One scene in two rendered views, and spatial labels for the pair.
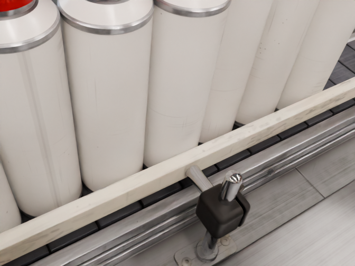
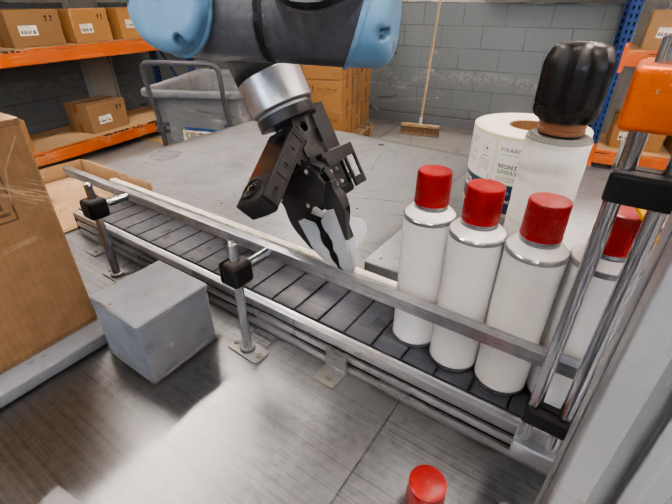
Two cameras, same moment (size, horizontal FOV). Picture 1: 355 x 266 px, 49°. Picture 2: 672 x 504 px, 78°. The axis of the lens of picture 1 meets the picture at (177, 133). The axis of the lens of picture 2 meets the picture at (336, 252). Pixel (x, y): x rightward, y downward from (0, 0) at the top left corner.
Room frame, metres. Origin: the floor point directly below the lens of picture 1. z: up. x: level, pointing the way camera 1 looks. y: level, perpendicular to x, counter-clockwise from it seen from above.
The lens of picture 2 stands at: (0.51, 0.22, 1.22)
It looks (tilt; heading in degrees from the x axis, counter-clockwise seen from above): 31 degrees down; 254
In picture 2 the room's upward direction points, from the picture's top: straight up
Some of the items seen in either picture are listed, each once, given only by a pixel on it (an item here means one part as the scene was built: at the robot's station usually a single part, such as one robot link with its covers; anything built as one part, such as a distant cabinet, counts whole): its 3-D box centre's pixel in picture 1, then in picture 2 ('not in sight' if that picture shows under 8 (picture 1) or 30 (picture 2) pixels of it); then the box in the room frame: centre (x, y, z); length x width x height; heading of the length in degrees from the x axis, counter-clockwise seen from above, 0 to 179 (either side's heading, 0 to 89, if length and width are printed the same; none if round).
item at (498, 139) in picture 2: not in sight; (522, 163); (-0.05, -0.42, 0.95); 0.20 x 0.20 x 0.14
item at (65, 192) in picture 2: not in sight; (61, 194); (0.87, -0.77, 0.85); 0.30 x 0.26 x 0.04; 130
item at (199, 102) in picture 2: not in sight; (222, 131); (0.49, -2.61, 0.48); 0.89 x 0.63 x 0.96; 66
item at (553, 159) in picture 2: not in sight; (552, 160); (0.06, -0.24, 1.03); 0.09 x 0.09 x 0.30
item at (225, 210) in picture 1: (219, 218); not in sight; (0.16, -0.04, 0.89); 0.03 x 0.03 x 0.12; 40
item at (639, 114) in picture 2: not in sight; (596, 286); (0.26, 0.04, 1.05); 0.10 x 0.04 x 0.33; 40
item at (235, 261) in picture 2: not in sight; (252, 291); (0.50, -0.20, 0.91); 0.07 x 0.03 x 0.16; 40
